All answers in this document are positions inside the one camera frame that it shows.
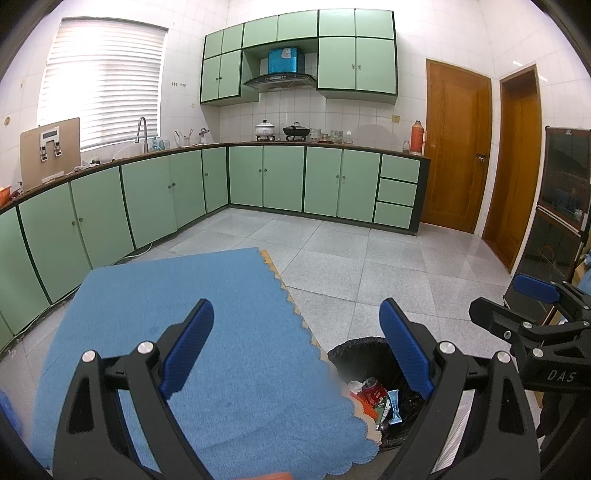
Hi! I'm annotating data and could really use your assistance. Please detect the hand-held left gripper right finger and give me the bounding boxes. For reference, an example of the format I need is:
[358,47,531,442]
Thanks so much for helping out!
[379,298,541,480]

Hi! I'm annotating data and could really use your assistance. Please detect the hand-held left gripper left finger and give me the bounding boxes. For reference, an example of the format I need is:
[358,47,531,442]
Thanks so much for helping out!
[53,298,215,480]

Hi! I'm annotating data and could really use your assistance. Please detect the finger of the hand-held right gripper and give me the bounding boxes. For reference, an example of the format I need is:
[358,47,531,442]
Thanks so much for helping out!
[468,298,536,343]
[513,274,591,322]

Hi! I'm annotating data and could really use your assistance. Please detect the black trash bin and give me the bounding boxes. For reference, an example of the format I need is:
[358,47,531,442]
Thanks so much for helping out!
[327,337,476,450]

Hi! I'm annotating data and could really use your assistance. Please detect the red drink can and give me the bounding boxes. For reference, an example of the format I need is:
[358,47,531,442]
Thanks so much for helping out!
[361,377,389,406]

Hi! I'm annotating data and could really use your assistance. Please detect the light blue drink carton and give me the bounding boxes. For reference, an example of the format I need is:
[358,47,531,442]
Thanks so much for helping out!
[387,390,404,424]

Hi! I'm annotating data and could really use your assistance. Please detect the orange foam net sleeve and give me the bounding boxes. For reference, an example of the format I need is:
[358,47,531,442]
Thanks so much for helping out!
[355,397,382,419]

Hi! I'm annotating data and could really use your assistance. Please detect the blue tablecloth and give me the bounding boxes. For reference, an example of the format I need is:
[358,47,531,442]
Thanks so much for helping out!
[32,248,382,478]

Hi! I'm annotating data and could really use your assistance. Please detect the narrow wooden door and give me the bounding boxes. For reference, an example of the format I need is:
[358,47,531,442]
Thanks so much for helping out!
[480,65,543,274]

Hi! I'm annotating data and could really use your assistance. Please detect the dark glass cabinet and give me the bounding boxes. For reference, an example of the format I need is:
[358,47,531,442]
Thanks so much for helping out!
[501,126,591,324]

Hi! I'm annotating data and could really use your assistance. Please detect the blue plastic bag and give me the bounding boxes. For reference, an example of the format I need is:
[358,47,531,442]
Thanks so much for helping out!
[0,389,21,439]

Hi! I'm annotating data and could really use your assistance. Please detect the green base cabinets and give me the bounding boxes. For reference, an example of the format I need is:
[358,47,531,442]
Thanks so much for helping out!
[0,143,431,352]

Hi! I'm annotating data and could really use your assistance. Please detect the tan board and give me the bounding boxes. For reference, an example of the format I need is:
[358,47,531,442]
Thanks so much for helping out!
[19,117,81,192]

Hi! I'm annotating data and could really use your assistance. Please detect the white clip device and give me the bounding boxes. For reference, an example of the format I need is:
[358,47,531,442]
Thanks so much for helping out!
[39,126,63,161]

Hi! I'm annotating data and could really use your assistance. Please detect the white window blind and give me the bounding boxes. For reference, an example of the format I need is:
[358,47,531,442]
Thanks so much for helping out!
[37,17,168,151]

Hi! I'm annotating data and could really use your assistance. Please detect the range hood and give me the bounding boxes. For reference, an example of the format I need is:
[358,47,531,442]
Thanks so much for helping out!
[243,73,318,90]

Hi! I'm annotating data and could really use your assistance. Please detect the white floor cable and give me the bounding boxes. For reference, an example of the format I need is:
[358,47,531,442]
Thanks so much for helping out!
[122,244,153,263]

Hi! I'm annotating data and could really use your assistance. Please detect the green wall cabinets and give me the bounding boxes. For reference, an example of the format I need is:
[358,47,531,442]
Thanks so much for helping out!
[199,8,399,107]

